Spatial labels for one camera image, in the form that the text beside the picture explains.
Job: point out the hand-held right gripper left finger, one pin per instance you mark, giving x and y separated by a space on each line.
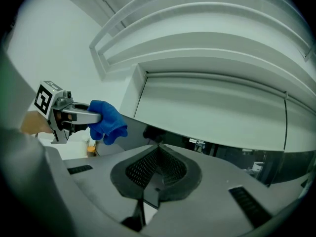
98 181

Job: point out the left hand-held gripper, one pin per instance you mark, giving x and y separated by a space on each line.
44 99

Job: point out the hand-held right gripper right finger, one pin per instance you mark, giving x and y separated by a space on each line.
209 201

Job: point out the blue cloth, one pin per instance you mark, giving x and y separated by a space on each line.
108 120

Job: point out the large black monitor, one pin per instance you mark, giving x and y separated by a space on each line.
133 132

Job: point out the person's left hand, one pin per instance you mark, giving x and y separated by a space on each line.
59 116

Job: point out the small orange container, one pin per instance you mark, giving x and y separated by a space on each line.
91 151

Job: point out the glass window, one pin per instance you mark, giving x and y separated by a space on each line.
229 157

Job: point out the white roller blind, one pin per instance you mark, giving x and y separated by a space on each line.
301 125
209 107

